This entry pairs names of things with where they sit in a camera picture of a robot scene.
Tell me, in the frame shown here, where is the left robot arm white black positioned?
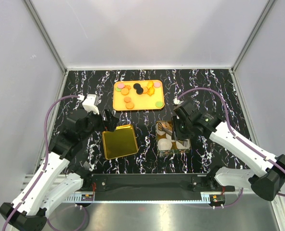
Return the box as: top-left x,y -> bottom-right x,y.
0,109 -> 119,231

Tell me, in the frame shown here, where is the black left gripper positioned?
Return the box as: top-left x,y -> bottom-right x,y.
80,108 -> 119,141

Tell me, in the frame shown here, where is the white paper cup bottom-right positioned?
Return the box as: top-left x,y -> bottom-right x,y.
176,140 -> 191,150

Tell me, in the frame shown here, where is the gold square cookie tin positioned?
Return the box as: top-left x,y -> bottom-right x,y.
155,121 -> 191,156

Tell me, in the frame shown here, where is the yellow star cookie lower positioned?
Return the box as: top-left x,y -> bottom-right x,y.
147,87 -> 155,96

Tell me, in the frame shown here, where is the pink round cookie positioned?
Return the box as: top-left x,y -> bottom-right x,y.
154,82 -> 161,88
117,83 -> 124,89

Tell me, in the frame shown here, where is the orange scalloped cookie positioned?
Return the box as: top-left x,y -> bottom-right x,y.
162,121 -> 172,131

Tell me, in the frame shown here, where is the white paper cup centre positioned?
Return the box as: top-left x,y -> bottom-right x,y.
166,134 -> 174,142

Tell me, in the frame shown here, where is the green round cookie right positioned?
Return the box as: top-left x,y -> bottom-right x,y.
155,102 -> 163,108

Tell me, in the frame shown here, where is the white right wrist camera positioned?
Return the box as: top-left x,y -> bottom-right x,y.
173,98 -> 182,105

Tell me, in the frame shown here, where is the black round cookie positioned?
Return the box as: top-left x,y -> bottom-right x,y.
136,88 -> 143,95
133,83 -> 141,89

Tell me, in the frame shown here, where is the right electronics board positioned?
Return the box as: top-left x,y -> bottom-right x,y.
212,195 -> 224,202

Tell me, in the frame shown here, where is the pink round cookie left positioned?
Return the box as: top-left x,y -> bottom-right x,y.
117,83 -> 124,89

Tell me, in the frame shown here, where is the white paper cup top-left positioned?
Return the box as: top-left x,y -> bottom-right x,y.
156,122 -> 167,136

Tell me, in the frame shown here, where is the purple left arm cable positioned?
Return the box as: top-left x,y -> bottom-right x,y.
1,95 -> 88,231

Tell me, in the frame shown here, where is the yellow star cookie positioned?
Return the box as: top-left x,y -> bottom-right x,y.
147,81 -> 154,89
147,87 -> 155,96

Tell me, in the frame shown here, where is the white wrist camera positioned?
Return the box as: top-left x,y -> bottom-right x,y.
173,98 -> 182,105
78,94 -> 100,115

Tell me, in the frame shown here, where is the yellow star cookie upper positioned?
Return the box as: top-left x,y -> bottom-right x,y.
147,81 -> 154,89

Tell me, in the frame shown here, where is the electronics board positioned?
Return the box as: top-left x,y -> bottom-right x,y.
212,195 -> 224,202
81,194 -> 94,201

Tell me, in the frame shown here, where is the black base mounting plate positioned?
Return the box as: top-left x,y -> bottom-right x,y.
82,173 -> 234,193

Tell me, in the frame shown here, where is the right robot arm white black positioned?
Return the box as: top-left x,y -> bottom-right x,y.
172,101 -> 285,201

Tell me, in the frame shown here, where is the yellow plastic tray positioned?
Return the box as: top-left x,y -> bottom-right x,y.
113,80 -> 165,111

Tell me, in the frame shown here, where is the gold tin lid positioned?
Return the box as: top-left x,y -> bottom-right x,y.
102,124 -> 139,160

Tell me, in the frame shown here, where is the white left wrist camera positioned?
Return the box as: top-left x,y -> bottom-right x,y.
78,94 -> 100,115

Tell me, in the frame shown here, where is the pink round cookie right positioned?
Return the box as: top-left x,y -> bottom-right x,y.
154,82 -> 161,88

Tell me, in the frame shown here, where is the white paper cup bottom-left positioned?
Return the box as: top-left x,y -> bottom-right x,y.
157,139 -> 172,151

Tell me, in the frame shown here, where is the left electronics board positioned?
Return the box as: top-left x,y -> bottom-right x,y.
81,194 -> 94,201

